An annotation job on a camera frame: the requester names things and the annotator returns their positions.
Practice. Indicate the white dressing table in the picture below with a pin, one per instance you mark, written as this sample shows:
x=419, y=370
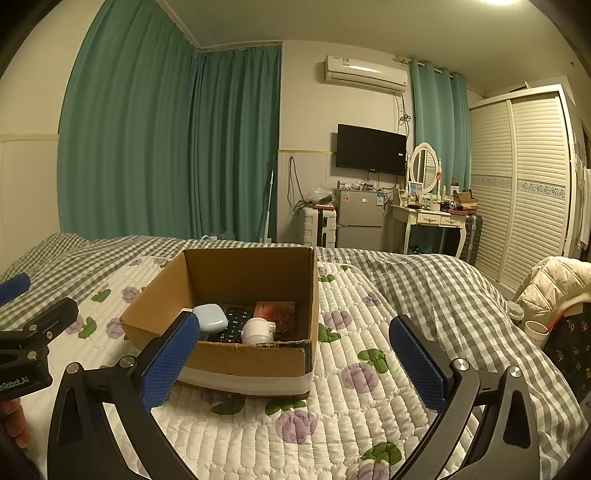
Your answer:
x=425, y=220

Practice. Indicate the dark patterned bag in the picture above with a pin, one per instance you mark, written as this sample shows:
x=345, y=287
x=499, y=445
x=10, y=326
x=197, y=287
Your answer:
x=570, y=350

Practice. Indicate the pale blue rounded case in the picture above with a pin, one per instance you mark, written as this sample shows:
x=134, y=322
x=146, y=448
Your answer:
x=210, y=316

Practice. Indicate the cream puffer jacket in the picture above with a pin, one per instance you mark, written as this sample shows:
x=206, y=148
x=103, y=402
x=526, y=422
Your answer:
x=554, y=281

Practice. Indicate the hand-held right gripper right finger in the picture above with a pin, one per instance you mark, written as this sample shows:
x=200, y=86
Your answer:
x=418, y=364

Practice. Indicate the white air conditioner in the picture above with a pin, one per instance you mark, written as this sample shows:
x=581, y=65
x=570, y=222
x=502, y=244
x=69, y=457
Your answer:
x=364, y=74

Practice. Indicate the silver small fridge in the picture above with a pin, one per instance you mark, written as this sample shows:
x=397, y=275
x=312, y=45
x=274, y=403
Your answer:
x=360, y=217

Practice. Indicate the green curtain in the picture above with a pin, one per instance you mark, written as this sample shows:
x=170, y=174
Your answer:
x=240, y=143
x=129, y=129
x=438, y=120

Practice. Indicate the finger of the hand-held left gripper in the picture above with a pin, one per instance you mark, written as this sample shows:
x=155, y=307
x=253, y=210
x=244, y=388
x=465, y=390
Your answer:
x=14, y=287
x=46, y=318

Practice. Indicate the white louvred wardrobe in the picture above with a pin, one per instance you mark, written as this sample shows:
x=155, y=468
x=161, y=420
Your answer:
x=526, y=184

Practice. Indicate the hanging white cloth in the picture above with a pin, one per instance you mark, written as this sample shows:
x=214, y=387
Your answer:
x=582, y=198

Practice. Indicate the person's left hand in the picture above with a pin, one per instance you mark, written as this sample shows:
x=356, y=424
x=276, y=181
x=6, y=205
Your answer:
x=14, y=422

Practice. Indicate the black wall television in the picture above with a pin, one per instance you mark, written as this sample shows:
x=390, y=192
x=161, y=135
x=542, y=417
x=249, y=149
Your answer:
x=369, y=148

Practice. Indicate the white pole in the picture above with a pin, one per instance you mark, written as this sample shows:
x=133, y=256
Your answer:
x=269, y=198

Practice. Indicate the clear plastic bag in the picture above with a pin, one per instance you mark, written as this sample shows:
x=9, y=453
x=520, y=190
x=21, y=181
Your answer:
x=319, y=194

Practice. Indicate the dark suitcase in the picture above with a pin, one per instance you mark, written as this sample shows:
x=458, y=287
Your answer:
x=472, y=237

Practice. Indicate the white ribbed suitcase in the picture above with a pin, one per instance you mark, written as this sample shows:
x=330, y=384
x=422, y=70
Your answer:
x=316, y=228

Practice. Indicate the reddish box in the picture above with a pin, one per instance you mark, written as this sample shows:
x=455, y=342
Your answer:
x=277, y=309

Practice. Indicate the brown box on dresser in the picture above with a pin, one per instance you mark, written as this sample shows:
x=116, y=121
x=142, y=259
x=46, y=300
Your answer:
x=465, y=198

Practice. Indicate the cardboard box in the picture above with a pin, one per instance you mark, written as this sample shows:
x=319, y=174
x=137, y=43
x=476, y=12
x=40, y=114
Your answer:
x=258, y=369

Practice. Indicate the white plastic bottle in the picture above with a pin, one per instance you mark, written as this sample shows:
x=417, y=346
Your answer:
x=256, y=330

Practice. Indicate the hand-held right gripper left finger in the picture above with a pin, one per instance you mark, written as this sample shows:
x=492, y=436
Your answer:
x=168, y=364

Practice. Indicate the white floral quilted mat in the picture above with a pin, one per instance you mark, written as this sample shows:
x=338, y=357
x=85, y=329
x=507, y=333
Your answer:
x=369, y=415

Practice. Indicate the white paper cup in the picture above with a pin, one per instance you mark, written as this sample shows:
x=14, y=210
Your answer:
x=535, y=330

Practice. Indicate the white oval vanity mirror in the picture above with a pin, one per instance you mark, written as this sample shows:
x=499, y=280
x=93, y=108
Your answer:
x=422, y=166

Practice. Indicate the black remote control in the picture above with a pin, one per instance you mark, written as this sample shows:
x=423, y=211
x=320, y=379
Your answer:
x=235, y=318

